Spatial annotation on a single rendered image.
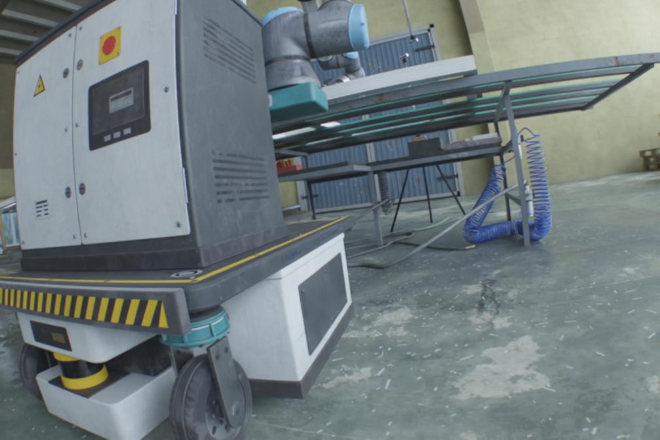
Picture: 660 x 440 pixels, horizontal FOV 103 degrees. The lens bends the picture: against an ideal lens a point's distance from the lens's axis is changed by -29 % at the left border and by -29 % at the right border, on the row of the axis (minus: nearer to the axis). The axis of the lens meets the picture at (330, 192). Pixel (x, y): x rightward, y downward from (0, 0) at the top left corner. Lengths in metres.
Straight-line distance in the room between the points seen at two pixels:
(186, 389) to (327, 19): 0.98
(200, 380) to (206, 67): 0.48
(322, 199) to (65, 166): 8.38
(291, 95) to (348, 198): 7.72
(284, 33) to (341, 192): 7.75
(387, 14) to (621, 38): 5.73
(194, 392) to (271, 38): 0.94
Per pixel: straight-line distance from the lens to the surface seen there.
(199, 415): 0.55
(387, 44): 8.95
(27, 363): 0.91
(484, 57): 8.24
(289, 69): 1.07
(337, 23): 1.11
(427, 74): 1.71
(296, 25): 1.13
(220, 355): 0.55
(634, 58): 1.97
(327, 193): 8.88
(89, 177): 0.69
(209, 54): 0.65
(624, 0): 10.13
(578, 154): 8.59
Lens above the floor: 0.40
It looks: 1 degrees up
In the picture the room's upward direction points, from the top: 8 degrees counter-clockwise
